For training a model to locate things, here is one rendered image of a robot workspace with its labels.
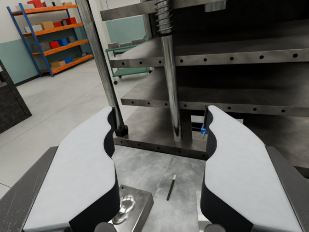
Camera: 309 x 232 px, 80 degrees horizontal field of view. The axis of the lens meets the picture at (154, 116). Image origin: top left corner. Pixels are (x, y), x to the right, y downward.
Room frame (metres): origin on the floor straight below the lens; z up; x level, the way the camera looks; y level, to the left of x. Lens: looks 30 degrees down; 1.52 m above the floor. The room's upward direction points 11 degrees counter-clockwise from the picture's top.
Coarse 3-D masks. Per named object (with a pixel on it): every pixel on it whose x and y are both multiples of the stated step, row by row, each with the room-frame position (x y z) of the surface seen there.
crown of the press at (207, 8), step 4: (204, 4) 1.14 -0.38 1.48; (208, 4) 1.11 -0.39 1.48; (212, 4) 1.09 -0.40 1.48; (216, 4) 1.08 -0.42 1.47; (220, 4) 1.08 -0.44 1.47; (224, 4) 1.09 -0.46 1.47; (204, 8) 1.15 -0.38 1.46; (208, 8) 1.11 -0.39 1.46; (212, 8) 1.09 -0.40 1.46; (216, 8) 1.08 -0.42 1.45; (220, 8) 1.08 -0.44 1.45; (224, 8) 1.09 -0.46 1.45
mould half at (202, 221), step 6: (198, 192) 0.44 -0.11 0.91; (198, 198) 0.41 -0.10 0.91; (198, 204) 0.39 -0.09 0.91; (198, 210) 0.37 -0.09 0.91; (198, 216) 0.35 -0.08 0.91; (204, 216) 0.35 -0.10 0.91; (198, 222) 0.34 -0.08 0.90; (204, 222) 0.33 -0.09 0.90; (210, 222) 0.33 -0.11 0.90; (204, 228) 0.33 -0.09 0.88
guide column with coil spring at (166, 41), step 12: (156, 0) 0.91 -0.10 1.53; (168, 0) 0.91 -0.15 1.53; (168, 12) 0.90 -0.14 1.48; (168, 24) 0.90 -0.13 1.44; (168, 36) 0.90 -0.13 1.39; (168, 48) 0.90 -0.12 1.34; (168, 60) 0.90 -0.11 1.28; (168, 72) 0.90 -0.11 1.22; (168, 84) 0.91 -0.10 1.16; (180, 120) 0.91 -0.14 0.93; (180, 132) 0.90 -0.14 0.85
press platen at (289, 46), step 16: (192, 32) 1.59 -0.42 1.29; (208, 32) 1.45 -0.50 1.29; (224, 32) 1.32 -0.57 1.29; (240, 32) 1.22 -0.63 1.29; (256, 32) 1.13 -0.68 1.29; (272, 32) 1.06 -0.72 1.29; (288, 32) 0.99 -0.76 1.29; (304, 32) 0.92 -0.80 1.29; (144, 48) 1.28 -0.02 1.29; (160, 48) 1.18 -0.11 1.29; (176, 48) 1.10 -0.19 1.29; (192, 48) 1.03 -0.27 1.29; (208, 48) 0.96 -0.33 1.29; (224, 48) 0.90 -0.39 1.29; (240, 48) 0.85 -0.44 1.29; (256, 48) 0.80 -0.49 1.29; (272, 48) 0.76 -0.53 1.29; (288, 48) 0.72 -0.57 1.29; (304, 48) 0.68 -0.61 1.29; (112, 64) 1.12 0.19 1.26; (128, 64) 1.07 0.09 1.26; (144, 64) 1.02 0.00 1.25; (160, 64) 0.97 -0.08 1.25; (176, 64) 0.93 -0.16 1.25; (192, 64) 0.89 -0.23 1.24; (208, 64) 0.85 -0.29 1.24
